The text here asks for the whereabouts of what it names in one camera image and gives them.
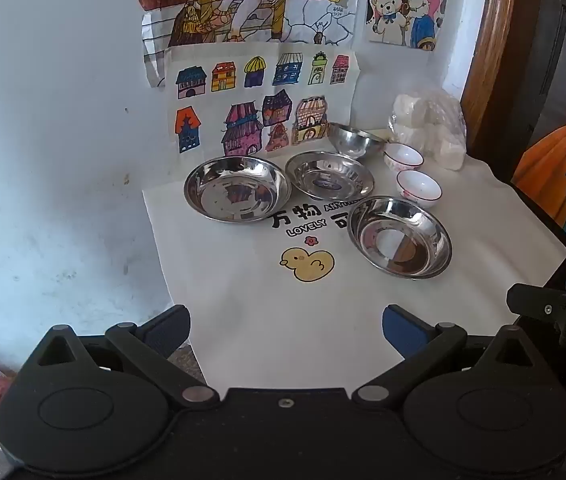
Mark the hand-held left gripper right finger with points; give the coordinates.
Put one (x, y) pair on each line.
(400, 328)

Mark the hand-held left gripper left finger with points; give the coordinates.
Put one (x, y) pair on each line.
(170, 331)

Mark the plain steel plate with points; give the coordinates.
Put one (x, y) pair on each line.
(238, 191)
(398, 237)

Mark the white bowl with red rim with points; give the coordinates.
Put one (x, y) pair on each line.
(404, 156)
(419, 187)

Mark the steel plate with blue label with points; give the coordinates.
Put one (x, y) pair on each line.
(330, 177)

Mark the small steel bowl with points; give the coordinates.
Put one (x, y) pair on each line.
(355, 141)

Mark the white printed cloth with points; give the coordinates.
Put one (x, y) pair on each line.
(238, 300)

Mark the orange and blue picture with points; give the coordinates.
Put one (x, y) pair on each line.
(558, 180)

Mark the plastic bag of white blocks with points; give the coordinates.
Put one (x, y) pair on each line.
(433, 125)

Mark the paper drawing of coloured houses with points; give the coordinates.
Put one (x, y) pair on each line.
(258, 100)

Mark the paper drawing with bear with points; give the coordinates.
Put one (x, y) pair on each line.
(403, 5)

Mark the paper drawing of figures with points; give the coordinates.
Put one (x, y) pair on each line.
(263, 5)

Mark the dark furniture frame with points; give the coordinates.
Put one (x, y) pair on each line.
(555, 60)

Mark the brown wooden frame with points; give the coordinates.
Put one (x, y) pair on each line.
(495, 35)

